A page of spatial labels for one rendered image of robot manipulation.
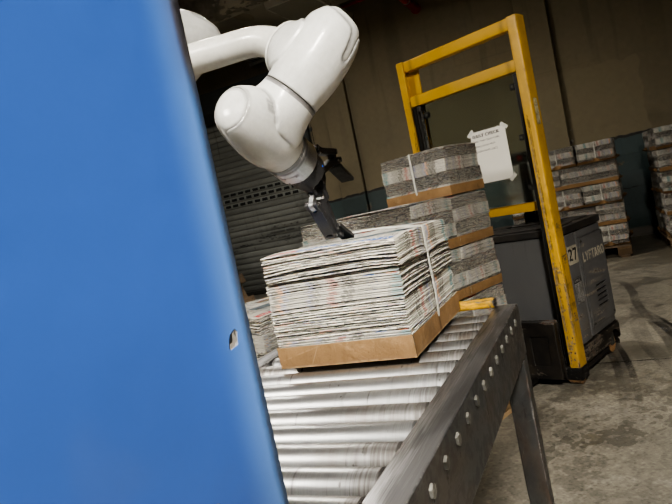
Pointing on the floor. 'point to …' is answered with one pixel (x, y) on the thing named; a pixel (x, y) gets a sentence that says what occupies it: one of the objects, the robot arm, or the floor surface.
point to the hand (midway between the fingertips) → (345, 206)
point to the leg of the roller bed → (530, 439)
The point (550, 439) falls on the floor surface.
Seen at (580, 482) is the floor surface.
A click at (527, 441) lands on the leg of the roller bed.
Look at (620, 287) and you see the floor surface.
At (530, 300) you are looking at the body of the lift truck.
